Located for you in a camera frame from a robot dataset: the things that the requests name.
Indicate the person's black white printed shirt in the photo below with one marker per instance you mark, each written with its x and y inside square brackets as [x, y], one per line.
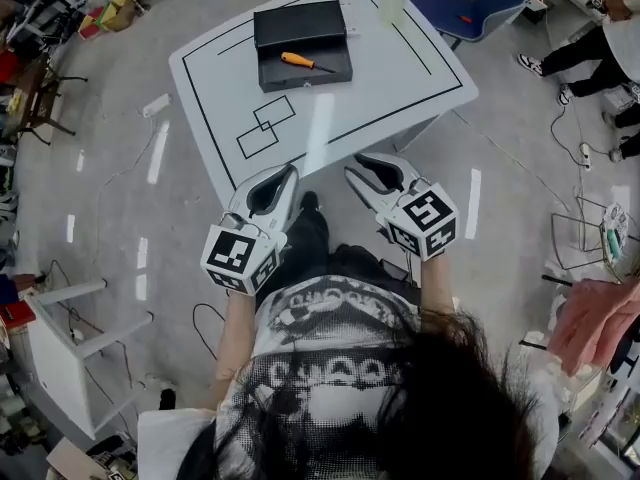
[325, 403]

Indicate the person's left forearm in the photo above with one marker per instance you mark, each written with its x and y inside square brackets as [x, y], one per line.
[237, 338]

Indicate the translucent pale green cup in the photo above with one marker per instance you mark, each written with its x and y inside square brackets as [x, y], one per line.
[391, 7]

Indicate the black drawer box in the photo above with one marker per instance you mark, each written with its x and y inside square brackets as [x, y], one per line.
[300, 23]

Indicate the patterned round tray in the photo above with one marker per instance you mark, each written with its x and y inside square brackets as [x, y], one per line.
[615, 228]

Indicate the person's black trousers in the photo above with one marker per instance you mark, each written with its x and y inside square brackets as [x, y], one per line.
[310, 238]

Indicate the red book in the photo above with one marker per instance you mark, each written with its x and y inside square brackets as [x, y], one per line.
[17, 314]

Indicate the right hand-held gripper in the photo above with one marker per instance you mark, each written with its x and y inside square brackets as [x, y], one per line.
[425, 218]

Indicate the black metal chair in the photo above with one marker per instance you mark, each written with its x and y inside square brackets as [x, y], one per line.
[40, 103]

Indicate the white power strip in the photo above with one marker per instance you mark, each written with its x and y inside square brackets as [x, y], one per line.
[585, 155]
[156, 105]

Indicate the white table with black lines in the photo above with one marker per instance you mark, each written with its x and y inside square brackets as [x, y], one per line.
[375, 83]

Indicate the pink jacket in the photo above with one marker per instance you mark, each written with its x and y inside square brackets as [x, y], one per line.
[595, 323]

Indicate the person's black shoe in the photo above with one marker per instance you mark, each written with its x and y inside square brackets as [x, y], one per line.
[309, 202]

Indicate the person's right forearm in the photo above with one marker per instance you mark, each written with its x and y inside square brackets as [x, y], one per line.
[435, 283]

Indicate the plain white table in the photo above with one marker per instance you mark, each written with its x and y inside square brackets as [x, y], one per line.
[55, 368]

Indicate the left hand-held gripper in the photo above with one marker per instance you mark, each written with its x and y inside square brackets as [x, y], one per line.
[235, 255]

